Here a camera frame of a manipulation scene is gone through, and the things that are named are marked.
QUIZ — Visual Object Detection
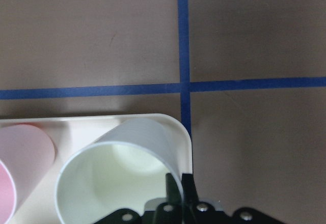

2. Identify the pale green plastic cup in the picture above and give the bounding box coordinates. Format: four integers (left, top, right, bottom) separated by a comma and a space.
55, 118, 187, 223

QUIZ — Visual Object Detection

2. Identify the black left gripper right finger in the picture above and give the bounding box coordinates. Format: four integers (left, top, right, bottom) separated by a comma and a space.
181, 173, 203, 223

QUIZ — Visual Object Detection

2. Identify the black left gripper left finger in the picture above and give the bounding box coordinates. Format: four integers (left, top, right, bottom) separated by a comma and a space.
152, 173, 182, 224

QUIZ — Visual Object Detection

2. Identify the cream plastic tray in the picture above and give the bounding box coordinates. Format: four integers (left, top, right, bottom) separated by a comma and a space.
1, 114, 193, 223

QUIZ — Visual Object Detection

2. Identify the pink plastic cup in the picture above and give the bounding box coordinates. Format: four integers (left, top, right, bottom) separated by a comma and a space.
1, 125, 56, 223

